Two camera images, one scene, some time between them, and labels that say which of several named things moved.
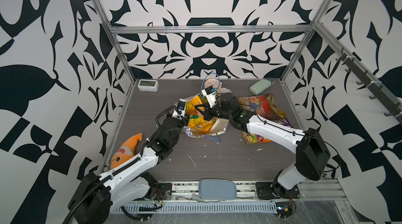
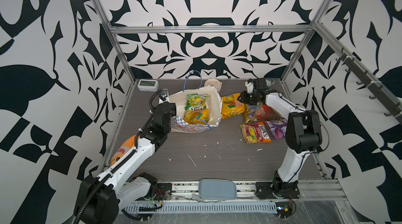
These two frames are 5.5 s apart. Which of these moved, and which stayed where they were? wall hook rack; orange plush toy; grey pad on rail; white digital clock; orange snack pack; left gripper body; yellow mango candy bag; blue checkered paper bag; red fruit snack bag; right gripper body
Moved: blue checkered paper bag; right gripper body; left gripper body; yellow mango candy bag
Stayed: orange snack pack; grey pad on rail; red fruit snack bag; orange plush toy; wall hook rack; white digital clock
